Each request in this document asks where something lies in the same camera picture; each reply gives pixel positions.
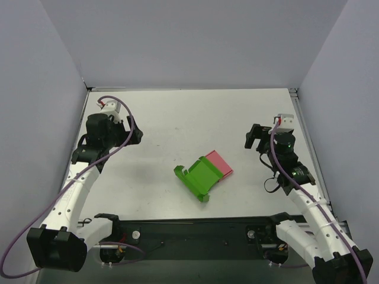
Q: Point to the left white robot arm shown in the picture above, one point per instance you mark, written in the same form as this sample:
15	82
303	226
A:
58	243

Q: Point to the green paper box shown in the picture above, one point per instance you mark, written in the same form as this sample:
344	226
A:
199	178

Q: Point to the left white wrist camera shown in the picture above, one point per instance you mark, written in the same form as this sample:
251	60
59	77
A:
111	108

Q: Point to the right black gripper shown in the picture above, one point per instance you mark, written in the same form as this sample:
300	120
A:
259	137

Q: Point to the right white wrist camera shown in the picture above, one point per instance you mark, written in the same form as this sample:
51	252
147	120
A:
284	122

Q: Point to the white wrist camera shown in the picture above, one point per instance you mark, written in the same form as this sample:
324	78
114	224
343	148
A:
111	108
284	122

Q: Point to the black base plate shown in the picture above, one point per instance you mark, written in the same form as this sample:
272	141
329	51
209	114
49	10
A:
234	238

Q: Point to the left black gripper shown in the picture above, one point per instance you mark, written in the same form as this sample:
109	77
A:
130	134

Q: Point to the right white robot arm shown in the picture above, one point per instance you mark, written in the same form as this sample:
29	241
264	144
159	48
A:
332	256

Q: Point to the pink paper box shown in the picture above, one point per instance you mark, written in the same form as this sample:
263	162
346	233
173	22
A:
219	163

